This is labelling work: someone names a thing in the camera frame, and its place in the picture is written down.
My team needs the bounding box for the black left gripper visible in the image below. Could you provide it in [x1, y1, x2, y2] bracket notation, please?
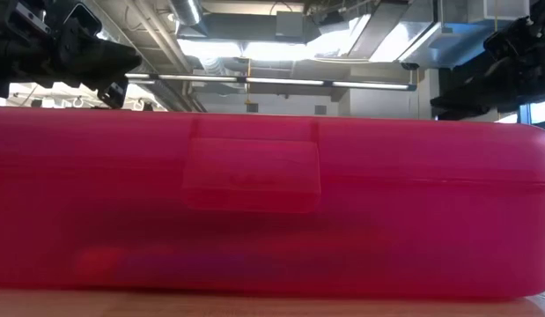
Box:
[0, 8, 144, 109]

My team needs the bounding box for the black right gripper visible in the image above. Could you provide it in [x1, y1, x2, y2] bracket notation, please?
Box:
[430, 0, 545, 122]

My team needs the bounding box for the pink plastic supply box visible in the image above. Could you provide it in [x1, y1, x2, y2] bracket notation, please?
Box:
[0, 105, 545, 301]

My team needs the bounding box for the grey ceiling box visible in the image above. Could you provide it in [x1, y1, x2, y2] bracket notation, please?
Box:
[275, 11, 306, 39]

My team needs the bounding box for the overhead LED light bar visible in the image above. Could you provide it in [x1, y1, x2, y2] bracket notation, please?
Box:
[124, 72, 418, 92]

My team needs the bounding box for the silver rectangular air duct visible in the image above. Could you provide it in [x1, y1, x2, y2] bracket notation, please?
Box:
[368, 0, 531, 70]

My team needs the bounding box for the silver round air duct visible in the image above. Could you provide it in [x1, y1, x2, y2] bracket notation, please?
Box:
[168, 0, 203, 26]

